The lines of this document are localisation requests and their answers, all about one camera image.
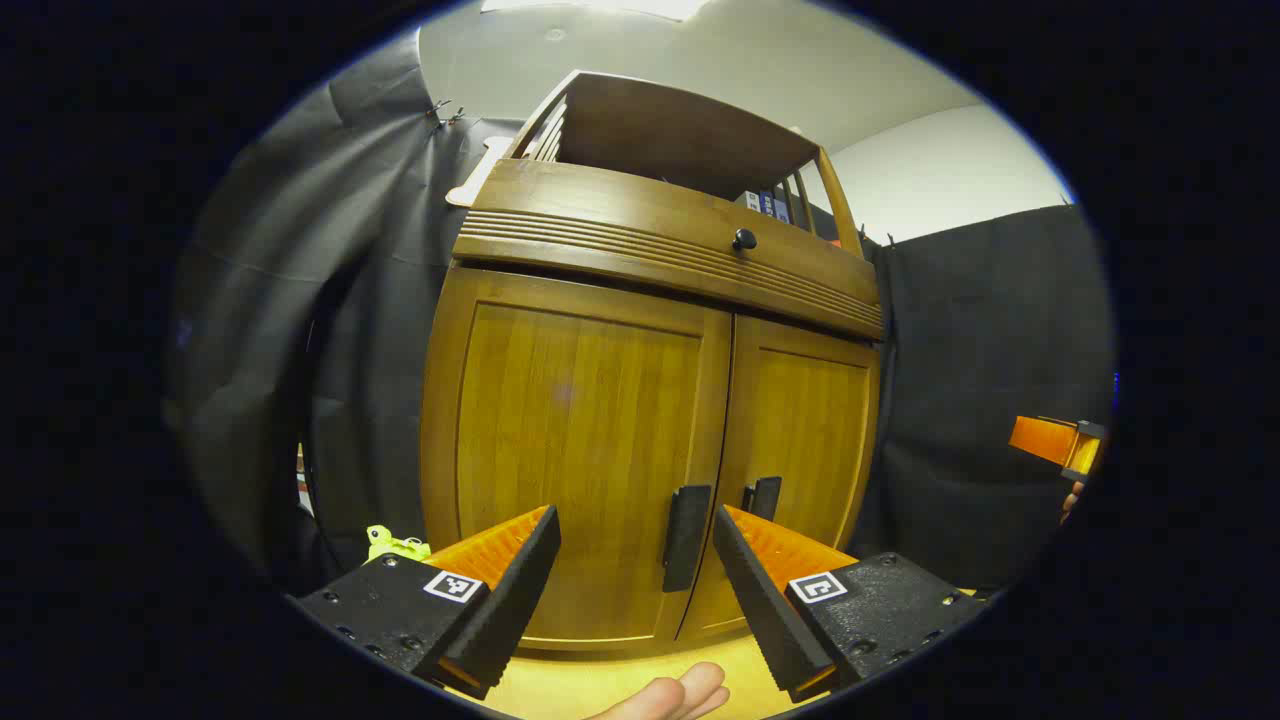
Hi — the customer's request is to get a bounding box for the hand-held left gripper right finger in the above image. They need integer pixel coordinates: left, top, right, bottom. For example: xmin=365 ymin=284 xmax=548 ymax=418
xmin=712 ymin=504 xmax=993 ymax=704

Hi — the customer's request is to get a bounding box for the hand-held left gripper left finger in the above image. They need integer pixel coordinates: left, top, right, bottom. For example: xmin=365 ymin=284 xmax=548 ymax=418
xmin=288 ymin=505 xmax=562 ymax=701

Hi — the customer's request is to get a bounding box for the wooden cabinet door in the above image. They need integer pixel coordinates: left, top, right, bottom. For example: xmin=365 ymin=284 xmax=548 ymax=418
xmin=678 ymin=315 xmax=881 ymax=641
xmin=420 ymin=265 xmax=733 ymax=653

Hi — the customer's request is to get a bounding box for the wooden double-door shoe cabinet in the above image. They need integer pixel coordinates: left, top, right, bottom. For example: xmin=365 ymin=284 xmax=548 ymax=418
xmin=420 ymin=68 xmax=886 ymax=656

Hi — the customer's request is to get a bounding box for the green frog toy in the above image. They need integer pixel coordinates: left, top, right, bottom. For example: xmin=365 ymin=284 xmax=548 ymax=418
xmin=365 ymin=525 xmax=433 ymax=563

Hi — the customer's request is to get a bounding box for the black backdrop cloth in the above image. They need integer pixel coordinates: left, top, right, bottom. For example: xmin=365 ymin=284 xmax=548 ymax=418
xmin=165 ymin=30 xmax=1116 ymax=601

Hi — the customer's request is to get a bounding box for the row of blue books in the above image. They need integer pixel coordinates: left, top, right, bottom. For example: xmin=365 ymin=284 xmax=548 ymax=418
xmin=735 ymin=188 xmax=801 ymax=226

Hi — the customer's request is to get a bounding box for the wooden drawer with black knob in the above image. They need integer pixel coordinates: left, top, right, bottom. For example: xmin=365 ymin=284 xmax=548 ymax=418
xmin=453 ymin=158 xmax=886 ymax=341

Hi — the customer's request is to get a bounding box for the ceiling light panel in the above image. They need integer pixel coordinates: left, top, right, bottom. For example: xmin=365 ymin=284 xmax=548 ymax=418
xmin=480 ymin=0 xmax=711 ymax=23

